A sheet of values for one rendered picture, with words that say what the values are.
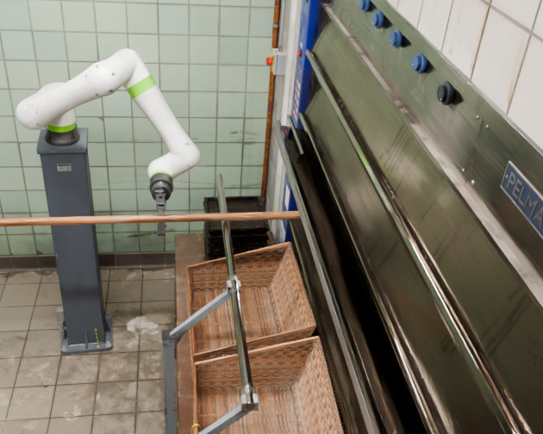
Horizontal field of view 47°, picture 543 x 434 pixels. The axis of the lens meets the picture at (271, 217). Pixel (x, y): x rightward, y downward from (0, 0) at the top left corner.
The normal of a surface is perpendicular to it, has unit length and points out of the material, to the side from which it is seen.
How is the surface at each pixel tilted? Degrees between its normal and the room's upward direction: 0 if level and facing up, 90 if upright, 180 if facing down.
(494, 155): 90
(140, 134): 90
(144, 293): 0
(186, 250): 0
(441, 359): 69
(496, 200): 90
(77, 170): 90
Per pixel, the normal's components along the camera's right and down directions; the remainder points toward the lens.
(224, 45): 0.14, 0.56
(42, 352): 0.07, -0.83
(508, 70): -0.99, 0.02
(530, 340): -0.91, -0.26
